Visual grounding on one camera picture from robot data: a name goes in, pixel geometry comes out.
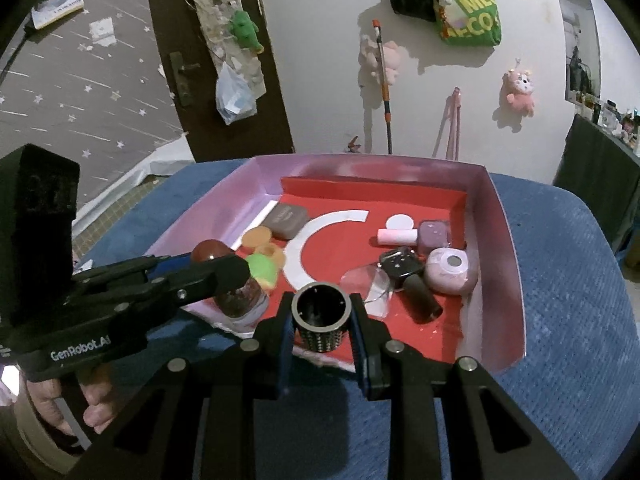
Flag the pink round compact case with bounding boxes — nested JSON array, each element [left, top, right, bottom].
[[425, 247, 478, 296]]

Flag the white wall switch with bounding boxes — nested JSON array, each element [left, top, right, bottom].
[[89, 16, 117, 46]]

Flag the pink plush bear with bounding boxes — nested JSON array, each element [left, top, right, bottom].
[[501, 69, 536, 117]]

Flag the beige round object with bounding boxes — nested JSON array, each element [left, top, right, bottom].
[[10, 385, 91, 476]]

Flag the pink nail polish bottle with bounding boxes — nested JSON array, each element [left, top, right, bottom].
[[377, 219, 453, 254]]

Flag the row of small bottles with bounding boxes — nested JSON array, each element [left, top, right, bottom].
[[575, 95, 640, 153]]

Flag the black star nail polish bottle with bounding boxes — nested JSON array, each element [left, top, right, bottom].
[[379, 246, 444, 324]]

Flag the grey-brown pebble-shaped case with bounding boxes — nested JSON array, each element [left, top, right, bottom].
[[262, 203, 311, 238]]

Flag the black cable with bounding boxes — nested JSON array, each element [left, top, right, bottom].
[[0, 25, 36, 86]]

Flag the clear glass cup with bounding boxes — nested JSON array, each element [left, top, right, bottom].
[[340, 266, 392, 318]]

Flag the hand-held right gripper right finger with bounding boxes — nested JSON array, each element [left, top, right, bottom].
[[348, 291, 578, 480]]

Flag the green yellow flower toy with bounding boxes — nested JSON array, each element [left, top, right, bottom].
[[245, 253, 278, 291]]

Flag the orange round soap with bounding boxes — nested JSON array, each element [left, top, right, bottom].
[[242, 226, 273, 247]]

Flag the studded metal cylinder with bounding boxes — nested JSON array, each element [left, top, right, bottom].
[[291, 282, 351, 356]]

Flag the green tote bag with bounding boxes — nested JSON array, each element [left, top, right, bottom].
[[434, 0, 502, 47]]

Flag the green plush dinosaur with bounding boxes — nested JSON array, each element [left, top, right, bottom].
[[229, 10, 265, 55]]

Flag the blue knitted blanket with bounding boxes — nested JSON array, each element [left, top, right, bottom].
[[75, 160, 631, 480]]

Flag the table with dark cloth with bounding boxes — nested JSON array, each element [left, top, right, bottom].
[[552, 112, 640, 256]]

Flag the mop with orange handle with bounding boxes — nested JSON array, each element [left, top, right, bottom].
[[371, 19, 394, 155]]

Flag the cream hanging organizer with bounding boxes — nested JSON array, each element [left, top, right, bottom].
[[182, 0, 266, 101]]

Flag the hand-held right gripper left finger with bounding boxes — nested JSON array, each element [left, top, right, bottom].
[[65, 290, 296, 480]]

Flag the clear plastic bag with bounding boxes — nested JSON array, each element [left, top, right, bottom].
[[215, 62, 257, 126]]

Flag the white plastic sheet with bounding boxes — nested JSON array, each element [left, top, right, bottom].
[[75, 132, 196, 261]]

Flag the white booklet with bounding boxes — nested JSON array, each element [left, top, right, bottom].
[[31, 0, 86, 31]]

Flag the door handle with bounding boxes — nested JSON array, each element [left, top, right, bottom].
[[168, 51, 195, 107]]

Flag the person's left hand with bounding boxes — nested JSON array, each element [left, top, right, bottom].
[[25, 362, 121, 438]]

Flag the perfume bottle with red ball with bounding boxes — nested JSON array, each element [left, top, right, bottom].
[[191, 239, 271, 322]]

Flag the dark wooden door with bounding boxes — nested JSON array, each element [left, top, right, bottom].
[[144, 0, 296, 163]]

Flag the pale pink plush toy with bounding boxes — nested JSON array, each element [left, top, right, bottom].
[[359, 35, 406, 86]]

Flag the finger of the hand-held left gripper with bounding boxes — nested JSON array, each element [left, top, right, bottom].
[[75, 257, 251, 332], [72, 254, 194, 292]]

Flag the pink cardboard box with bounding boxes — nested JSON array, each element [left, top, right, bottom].
[[145, 154, 528, 376]]

